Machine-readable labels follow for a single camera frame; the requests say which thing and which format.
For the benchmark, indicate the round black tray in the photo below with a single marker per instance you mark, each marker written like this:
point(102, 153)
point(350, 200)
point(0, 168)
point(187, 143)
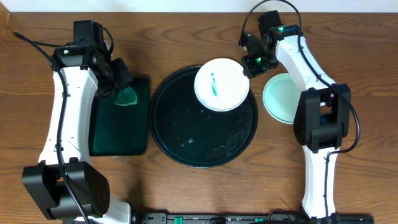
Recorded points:
point(193, 135)

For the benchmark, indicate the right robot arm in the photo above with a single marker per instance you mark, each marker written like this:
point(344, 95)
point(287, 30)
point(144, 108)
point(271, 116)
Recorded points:
point(321, 120)

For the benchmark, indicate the green scouring sponge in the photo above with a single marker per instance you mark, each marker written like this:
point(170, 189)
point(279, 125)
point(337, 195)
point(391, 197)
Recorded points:
point(126, 97)

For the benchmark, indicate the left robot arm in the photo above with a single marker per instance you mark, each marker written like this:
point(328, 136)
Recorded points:
point(63, 184)

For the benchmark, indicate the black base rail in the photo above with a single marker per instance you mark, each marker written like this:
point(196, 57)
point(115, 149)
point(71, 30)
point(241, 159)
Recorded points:
point(276, 217)

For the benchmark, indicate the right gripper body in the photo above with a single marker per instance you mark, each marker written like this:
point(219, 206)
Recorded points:
point(260, 61)

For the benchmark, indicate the rectangular black water tray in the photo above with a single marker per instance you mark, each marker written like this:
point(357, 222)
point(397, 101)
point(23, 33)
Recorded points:
point(120, 130)

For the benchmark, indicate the white plate with green stain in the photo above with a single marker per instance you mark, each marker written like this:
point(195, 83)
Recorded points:
point(220, 85)

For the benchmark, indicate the mint green plate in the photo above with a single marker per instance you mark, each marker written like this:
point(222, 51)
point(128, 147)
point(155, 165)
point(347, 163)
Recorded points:
point(281, 97)

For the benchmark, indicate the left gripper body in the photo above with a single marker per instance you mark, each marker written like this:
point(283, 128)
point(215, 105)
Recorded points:
point(121, 75)

